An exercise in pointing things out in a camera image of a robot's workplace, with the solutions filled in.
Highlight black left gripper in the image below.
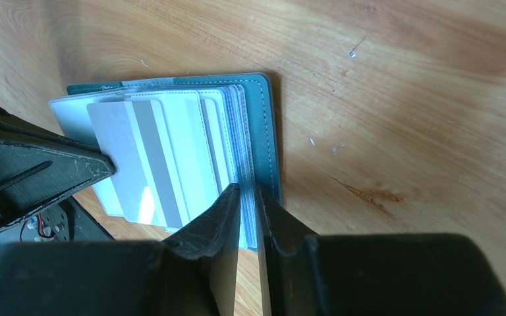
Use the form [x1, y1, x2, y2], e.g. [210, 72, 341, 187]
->
[0, 107, 116, 247]

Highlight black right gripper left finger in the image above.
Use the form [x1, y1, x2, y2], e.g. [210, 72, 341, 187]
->
[0, 184, 240, 315]

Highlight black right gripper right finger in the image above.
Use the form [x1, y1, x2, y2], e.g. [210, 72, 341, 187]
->
[256, 187, 506, 315]

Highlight blue leather card holder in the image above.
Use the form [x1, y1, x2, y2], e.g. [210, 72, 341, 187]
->
[49, 73, 282, 250]

